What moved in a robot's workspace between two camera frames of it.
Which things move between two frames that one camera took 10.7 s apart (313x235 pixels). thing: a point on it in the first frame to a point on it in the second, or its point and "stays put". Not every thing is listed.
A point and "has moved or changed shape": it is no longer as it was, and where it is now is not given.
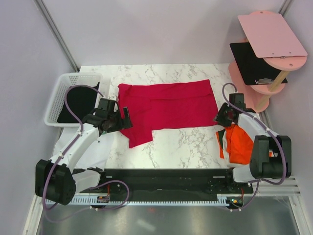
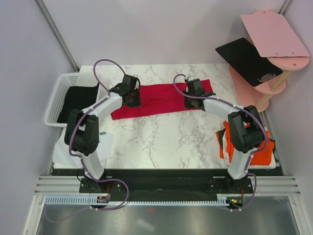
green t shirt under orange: [221, 133] stays put
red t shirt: [166, 105] has moved or changed shape
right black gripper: [219, 117] to [187, 105]
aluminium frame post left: [48, 20] stays put
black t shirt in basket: [81, 101] stays put
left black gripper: [123, 124] to [137, 103]
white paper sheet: [94, 156] stays put
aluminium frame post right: [284, 8] stays put
